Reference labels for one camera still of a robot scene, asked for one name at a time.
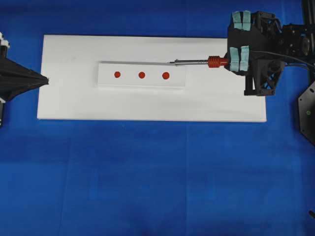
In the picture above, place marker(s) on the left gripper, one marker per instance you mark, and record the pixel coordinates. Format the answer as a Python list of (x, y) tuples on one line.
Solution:
[(14, 78)]

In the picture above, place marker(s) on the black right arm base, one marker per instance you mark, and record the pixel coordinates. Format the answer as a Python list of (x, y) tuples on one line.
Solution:
[(306, 108)]

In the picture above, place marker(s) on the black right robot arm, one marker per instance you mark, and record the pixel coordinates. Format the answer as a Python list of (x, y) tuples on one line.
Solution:
[(259, 48)]

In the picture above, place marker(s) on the black aluminium frame post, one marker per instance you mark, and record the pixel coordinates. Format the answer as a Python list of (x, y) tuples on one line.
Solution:
[(308, 10)]

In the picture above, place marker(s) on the white raised strip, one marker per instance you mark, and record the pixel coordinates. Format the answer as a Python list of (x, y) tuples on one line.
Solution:
[(140, 75)]

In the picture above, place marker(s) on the white foam board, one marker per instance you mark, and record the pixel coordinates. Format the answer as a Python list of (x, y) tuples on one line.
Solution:
[(71, 64)]

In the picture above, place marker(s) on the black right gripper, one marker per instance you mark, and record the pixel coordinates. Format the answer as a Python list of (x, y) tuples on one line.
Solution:
[(260, 48)]

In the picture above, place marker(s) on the black object bottom right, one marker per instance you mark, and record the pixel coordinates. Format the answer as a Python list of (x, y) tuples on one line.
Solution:
[(312, 214)]

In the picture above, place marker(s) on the red handled soldering iron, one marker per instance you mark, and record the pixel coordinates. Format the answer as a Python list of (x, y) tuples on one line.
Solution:
[(211, 62)]

